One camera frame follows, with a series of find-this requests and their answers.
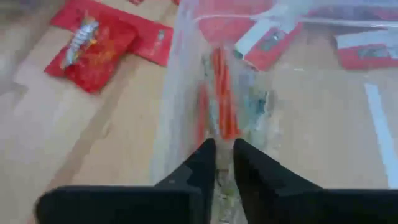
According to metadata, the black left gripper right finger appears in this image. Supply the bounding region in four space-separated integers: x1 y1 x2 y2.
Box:
233 138 398 224

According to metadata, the clear plastic container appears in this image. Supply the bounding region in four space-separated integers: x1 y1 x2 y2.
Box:
150 0 398 224

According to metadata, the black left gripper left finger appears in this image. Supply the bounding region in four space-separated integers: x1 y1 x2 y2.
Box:
34 138 217 224

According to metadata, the red KitKat bar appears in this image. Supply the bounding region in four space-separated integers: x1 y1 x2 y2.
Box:
335 30 398 72
234 17 305 73
50 0 175 67

